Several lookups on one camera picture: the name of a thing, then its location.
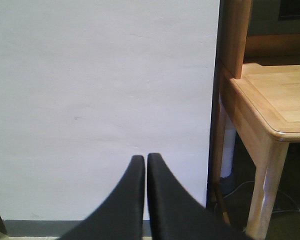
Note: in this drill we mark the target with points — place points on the light wooden desk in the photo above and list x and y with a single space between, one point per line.
259 91

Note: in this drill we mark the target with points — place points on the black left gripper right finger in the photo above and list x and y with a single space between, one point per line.
174 214

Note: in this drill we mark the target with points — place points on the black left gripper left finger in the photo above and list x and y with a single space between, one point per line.
120 216

